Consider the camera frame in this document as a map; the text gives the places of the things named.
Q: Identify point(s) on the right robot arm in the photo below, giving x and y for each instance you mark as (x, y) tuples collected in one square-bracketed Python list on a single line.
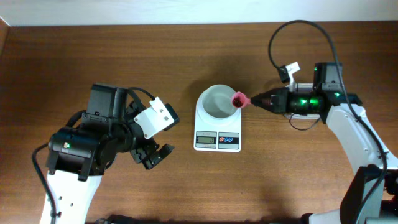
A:
[(372, 194)]

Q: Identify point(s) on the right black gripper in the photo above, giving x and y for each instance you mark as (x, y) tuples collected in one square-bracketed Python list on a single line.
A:
[(279, 103)]

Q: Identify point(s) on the pink measuring scoop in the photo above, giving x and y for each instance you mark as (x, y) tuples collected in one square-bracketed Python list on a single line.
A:
[(245, 100)]

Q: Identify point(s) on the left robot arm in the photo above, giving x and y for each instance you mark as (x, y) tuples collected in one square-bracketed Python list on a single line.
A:
[(114, 122)]

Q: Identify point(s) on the white round bowl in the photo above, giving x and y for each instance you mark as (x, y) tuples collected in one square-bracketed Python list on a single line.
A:
[(217, 101)]

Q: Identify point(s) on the red adzuki beans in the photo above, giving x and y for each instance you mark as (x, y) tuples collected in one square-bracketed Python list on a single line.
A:
[(237, 102)]

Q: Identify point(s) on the white digital kitchen scale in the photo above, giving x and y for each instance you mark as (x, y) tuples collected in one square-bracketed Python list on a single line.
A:
[(218, 131)]

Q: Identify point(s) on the clear plastic container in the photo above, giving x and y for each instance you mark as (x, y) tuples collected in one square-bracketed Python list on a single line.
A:
[(303, 90)]

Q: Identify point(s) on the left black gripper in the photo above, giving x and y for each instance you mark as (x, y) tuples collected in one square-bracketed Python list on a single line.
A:
[(150, 162)]

